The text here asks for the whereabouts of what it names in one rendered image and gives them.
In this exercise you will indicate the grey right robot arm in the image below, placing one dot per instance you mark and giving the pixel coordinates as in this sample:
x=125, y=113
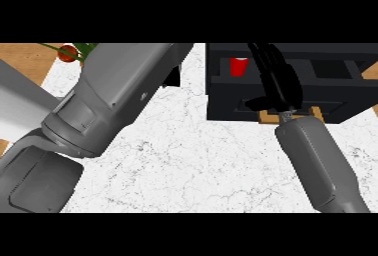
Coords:
x=320, y=163

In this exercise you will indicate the red round fruit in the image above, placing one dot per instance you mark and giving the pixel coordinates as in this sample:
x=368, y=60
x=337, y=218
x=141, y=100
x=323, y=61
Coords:
x=67, y=53

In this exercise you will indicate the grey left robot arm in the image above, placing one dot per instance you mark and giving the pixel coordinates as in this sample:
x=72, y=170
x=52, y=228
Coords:
x=113, y=90

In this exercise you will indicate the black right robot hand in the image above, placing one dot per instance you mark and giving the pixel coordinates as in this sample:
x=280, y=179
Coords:
x=283, y=83

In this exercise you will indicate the pale wooden drawer box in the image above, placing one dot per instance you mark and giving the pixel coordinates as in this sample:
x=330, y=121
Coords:
x=269, y=116

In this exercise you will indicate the black drawer cabinet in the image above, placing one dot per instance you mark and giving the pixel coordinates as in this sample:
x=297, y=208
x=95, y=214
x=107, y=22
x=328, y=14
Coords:
x=330, y=93

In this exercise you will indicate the green plant leaves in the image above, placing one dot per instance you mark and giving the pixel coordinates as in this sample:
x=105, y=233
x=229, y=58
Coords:
x=86, y=48

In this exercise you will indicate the red can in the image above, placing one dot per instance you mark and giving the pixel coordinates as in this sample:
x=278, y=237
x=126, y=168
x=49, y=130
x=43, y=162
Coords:
x=238, y=67

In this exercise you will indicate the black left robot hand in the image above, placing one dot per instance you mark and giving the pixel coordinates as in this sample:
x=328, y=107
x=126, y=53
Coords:
x=173, y=77

